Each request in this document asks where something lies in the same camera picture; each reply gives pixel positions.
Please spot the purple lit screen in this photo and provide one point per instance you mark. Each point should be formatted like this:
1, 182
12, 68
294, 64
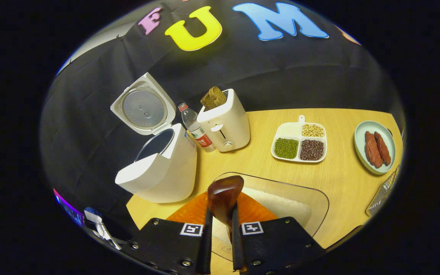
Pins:
69, 210

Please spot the red sausage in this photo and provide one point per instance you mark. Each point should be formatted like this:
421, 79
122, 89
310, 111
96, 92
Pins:
372, 151
383, 149

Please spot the metal mesh chopstick holder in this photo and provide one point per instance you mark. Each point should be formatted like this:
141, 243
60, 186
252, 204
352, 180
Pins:
382, 193

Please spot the pile of soybeans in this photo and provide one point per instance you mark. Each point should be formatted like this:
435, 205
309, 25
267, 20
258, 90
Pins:
313, 130

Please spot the white rice cooker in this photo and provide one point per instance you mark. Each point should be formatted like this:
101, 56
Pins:
162, 172

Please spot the white divided dish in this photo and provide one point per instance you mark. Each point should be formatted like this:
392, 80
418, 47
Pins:
287, 131

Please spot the pile of green beans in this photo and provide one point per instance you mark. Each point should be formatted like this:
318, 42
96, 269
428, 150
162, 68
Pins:
286, 148

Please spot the brown wooden spoon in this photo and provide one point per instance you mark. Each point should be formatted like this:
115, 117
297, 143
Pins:
224, 194

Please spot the clear plastic container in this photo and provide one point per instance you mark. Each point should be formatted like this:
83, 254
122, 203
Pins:
319, 206

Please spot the brown bread slice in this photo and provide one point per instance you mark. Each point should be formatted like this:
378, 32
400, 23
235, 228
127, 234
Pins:
209, 100
220, 94

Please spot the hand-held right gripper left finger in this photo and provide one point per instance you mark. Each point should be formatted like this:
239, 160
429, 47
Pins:
206, 244

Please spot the clear plastic water bottle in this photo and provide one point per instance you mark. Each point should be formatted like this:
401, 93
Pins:
195, 128

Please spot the white and blue object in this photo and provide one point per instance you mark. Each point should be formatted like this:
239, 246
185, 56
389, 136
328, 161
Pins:
97, 225

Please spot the pale green plate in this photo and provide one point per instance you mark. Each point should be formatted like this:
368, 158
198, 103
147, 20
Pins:
359, 149

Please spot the pile of red beans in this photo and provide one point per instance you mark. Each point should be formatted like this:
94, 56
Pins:
311, 149

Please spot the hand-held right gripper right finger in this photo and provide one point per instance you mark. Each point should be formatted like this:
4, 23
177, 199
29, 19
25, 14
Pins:
237, 244

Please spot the white toaster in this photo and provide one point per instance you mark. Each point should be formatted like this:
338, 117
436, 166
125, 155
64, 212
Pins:
231, 122

